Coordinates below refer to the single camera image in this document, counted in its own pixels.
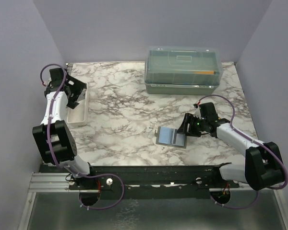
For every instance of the white plastic card tray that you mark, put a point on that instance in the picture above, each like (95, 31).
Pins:
(78, 115)

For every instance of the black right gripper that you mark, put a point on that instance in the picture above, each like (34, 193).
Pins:
(184, 127)

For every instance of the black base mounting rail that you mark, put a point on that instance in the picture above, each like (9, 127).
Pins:
(146, 182)

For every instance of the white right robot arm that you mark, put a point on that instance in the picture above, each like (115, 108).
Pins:
(263, 166)

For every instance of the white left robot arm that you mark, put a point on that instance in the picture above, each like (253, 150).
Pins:
(53, 138)

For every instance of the clear lidded storage box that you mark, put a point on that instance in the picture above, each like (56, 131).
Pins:
(182, 70)

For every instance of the grey leather card holder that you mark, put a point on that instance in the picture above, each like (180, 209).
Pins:
(169, 137)

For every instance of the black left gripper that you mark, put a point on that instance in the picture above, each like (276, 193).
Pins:
(78, 86)

